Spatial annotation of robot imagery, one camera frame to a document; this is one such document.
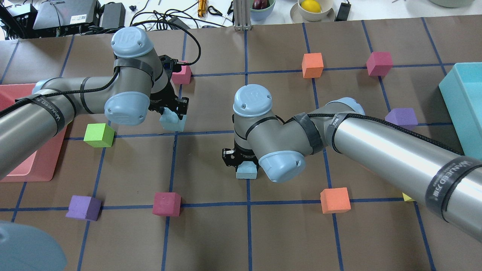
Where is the small black power brick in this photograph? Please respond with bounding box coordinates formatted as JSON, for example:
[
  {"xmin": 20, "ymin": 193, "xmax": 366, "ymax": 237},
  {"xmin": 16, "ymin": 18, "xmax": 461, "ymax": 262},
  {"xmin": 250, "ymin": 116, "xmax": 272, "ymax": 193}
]
[{"xmin": 334, "ymin": 0, "xmax": 351, "ymax": 21}]

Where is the black power adapter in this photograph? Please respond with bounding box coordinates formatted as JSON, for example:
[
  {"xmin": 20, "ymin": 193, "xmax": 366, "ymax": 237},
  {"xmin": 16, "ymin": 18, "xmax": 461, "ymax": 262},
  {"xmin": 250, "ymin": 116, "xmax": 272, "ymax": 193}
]
[{"xmin": 100, "ymin": 2, "xmax": 126, "ymax": 29}]

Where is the blue-grey robot joint cap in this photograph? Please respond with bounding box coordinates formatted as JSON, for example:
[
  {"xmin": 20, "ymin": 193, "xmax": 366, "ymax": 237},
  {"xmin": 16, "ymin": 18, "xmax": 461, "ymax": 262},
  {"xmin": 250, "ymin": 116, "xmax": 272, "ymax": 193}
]
[{"xmin": 0, "ymin": 220, "xmax": 67, "ymax": 271}]

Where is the yellow foam block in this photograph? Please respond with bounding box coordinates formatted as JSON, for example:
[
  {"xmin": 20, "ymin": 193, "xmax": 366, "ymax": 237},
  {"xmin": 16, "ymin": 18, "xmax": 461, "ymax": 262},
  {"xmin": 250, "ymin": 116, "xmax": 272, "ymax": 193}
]
[{"xmin": 402, "ymin": 193, "xmax": 415, "ymax": 202}]

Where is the black electronics box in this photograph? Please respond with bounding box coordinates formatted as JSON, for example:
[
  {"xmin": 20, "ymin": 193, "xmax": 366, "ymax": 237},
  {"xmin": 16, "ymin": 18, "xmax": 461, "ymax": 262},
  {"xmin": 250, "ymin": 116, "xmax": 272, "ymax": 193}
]
[{"xmin": 33, "ymin": 0, "xmax": 101, "ymax": 33}]

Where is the light blue plastic bin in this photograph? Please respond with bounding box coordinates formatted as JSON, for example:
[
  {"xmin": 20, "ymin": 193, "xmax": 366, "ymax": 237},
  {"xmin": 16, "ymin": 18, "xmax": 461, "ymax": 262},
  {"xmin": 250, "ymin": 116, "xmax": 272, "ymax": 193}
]
[{"xmin": 439, "ymin": 62, "xmax": 482, "ymax": 159}]

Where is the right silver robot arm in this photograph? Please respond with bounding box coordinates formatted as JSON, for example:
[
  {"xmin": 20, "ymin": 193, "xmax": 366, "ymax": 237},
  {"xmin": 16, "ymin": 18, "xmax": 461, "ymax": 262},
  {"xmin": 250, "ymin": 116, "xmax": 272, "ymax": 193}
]
[{"xmin": 222, "ymin": 84, "xmax": 482, "ymax": 241}]

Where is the green foam block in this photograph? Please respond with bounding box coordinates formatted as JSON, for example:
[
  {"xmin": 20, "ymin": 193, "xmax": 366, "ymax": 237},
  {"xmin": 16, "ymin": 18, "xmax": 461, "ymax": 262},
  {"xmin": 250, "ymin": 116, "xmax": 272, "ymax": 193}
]
[{"xmin": 83, "ymin": 123, "xmax": 115, "ymax": 148}]

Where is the crimson foam block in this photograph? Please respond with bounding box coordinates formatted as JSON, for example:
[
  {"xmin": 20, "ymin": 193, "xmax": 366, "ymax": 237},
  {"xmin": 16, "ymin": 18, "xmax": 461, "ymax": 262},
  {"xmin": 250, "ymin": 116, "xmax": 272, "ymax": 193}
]
[
  {"xmin": 152, "ymin": 192, "xmax": 182, "ymax": 217},
  {"xmin": 366, "ymin": 51, "xmax": 393, "ymax": 76}
]

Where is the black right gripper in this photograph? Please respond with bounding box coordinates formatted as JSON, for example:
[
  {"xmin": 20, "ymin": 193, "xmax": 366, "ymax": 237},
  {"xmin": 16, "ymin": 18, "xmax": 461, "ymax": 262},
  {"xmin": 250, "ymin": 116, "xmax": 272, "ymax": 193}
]
[{"xmin": 222, "ymin": 148, "xmax": 260, "ymax": 168}]

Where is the orange foam block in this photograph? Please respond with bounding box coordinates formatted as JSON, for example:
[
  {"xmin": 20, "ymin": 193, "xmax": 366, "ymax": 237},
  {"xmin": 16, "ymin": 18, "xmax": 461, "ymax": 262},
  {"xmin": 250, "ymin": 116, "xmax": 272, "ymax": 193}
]
[
  {"xmin": 302, "ymin": 52, "xmax": 324, "ymax": 79},
  {"xmin": 320, "ymin": 187, "xmax": 351, "ymax": 214}
]

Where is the blue bowl with fruit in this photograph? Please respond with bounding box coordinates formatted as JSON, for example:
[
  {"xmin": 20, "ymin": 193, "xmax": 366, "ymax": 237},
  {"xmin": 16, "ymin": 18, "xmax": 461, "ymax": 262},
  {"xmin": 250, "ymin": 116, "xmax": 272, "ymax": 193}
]
[{"xmin": 250, "ymin": 0, "xmax": 276, "ymax": 21}]

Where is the light blue foam block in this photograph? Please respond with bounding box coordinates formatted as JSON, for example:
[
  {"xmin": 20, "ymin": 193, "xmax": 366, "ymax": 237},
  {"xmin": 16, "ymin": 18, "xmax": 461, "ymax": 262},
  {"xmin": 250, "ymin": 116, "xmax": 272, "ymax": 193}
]
[
  {"xmin": 159, "ymin": 107, "xmax": 187, "ymax": 132},
  {"xmin": 236, "ymin": 161, "xmax": 258, "ymax": 180}
]

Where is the pink foam block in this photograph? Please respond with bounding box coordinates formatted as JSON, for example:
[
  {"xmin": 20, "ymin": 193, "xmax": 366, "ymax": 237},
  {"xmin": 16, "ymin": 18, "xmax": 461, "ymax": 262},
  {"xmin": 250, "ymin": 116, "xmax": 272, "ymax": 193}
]
[{"xmin": 170, "ymin": 62, "xmax": 192, "ymax": 84}]

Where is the aluminium extrusion post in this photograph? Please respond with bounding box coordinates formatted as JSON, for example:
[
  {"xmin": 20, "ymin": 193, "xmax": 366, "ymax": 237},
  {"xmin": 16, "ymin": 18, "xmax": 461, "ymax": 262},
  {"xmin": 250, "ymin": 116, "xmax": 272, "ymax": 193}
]
[{"xmin": 233, "ymin": 0, "xmax": 252, "ymax": 31}]

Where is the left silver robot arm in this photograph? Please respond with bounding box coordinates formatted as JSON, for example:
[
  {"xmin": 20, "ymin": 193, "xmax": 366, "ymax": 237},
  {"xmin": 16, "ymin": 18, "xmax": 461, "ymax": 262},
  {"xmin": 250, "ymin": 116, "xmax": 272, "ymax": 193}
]
[{"xmin": 0, "ymin": 26, "xmax": 189, "ymax": 178}]

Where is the bowl with yellow lemon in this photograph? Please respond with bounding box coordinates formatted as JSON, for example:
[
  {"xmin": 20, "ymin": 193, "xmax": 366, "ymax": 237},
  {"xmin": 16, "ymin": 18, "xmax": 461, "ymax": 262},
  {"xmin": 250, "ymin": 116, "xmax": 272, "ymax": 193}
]
[{"xmin": 290, "ymin": 0, "xmax": 335, "ymax": 23}]

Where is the purple foam block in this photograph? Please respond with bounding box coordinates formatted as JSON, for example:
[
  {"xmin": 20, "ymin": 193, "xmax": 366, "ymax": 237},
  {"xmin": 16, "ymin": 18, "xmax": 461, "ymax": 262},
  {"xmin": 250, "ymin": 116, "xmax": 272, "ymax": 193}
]
[
  {"xmin": 66, "ymin": 195, "xmax": 102, "ymax": 221},
  {"xmin": 384, "ymin": 108, "xmax": 419, "ymax": 131}
]

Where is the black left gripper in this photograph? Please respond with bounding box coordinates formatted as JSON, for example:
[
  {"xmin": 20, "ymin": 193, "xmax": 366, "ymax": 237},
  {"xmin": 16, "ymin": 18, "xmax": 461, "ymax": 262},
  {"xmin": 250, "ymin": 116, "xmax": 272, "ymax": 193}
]
[{"xmin": 148, "ymin": 55, "xmax": 188, "ymax": 120}]

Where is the pink plastic bin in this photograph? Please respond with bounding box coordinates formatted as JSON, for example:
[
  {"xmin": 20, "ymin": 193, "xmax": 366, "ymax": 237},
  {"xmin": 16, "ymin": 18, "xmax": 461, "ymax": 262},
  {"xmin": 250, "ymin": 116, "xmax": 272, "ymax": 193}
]
[{"xmin": 1, "ymin": 87, "xmax": 76, "ymax": 182}]

